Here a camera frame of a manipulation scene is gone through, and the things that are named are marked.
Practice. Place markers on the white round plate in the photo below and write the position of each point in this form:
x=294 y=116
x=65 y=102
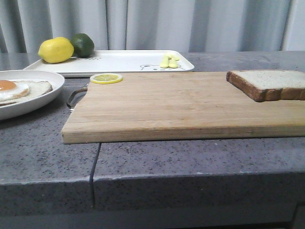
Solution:
x=14 y=110

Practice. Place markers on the toasted bread slice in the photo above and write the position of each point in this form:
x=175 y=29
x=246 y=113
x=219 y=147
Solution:
x=269 y=85

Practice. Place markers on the white rectangular tray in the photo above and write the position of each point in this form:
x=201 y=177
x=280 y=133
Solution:
x=114 y=61

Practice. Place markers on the bottom bread slice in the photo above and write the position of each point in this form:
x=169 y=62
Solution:
x=36 y=89

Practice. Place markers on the wooden cutting board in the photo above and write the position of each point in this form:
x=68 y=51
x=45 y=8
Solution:
x=185 y=105

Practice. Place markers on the left yellow-green small utensil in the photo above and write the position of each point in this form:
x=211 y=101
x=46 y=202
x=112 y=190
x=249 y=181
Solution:
x=165 y=61

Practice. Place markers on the yellow-green small utensil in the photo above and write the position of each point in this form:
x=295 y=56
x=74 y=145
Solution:
x=172 y=61
x=165 y=61

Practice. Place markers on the yellow lemon slice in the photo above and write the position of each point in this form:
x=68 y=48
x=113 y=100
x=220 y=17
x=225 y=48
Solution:
x=106 y=78

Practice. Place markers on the right yellow-green small utensil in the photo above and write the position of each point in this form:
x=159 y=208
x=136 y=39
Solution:
x=172 y=61

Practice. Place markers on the grey curtain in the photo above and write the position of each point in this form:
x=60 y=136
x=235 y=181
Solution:
x=181 y=25

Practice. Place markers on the green lime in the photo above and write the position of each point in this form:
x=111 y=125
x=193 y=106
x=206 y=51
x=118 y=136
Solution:
x=83 y=45

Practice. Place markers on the fried egg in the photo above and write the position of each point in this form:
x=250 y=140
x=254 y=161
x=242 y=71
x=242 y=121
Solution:
x=12 y=90

